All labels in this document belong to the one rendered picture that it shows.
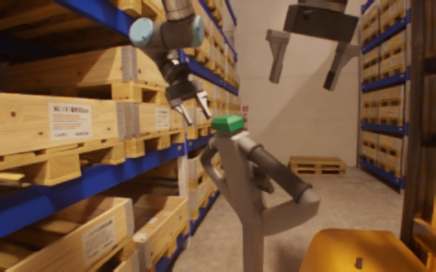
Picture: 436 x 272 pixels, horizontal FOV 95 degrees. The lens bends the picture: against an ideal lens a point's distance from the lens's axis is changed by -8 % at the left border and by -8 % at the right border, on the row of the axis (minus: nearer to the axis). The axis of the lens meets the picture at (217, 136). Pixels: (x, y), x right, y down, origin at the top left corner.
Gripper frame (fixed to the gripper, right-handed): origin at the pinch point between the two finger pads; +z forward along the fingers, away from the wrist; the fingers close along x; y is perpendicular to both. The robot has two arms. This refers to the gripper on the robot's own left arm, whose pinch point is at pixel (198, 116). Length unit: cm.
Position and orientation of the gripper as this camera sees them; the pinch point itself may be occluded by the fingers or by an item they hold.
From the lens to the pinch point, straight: 76.9
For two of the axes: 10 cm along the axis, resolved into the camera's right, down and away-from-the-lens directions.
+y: -3.2, 4.0, 8.6
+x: -8.2, 3.4, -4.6
